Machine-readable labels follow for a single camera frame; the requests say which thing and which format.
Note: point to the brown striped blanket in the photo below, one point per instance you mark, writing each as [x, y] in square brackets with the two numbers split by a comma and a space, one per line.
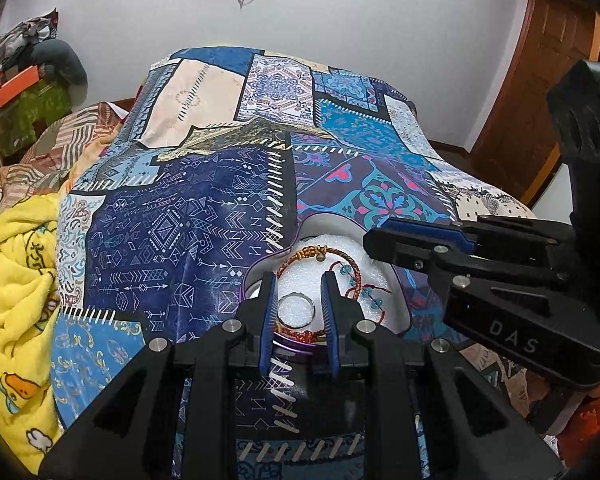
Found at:
[65, 135]

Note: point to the green patterned box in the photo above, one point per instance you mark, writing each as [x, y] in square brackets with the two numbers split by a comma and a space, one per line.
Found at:
[27, 115]

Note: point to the yellow cartoon blanket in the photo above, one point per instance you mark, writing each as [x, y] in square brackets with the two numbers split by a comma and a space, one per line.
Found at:
[15, 280]

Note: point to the orange box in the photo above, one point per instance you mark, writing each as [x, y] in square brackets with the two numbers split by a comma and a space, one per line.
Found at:
[20, 82]

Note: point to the purple heart-shaped jewelry box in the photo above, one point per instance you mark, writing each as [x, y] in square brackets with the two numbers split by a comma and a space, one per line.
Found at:
[380, 285]

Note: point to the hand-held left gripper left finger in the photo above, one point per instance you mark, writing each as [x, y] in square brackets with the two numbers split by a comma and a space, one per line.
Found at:
[267, 320]

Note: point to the wooden door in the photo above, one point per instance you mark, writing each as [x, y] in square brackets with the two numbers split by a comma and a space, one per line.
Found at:
[540, 95]

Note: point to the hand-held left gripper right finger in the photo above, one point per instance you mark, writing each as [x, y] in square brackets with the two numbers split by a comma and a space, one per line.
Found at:
[330, 320]

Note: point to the blue patchwork blanket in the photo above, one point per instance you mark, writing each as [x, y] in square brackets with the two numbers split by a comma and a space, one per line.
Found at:
[205, 210]

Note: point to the pile of clothes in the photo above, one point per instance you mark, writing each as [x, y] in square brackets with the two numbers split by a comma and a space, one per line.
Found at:
[25, 35]

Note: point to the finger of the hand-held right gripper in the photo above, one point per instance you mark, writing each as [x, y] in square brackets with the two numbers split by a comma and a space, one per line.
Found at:
[420, 227]
[405, 250]

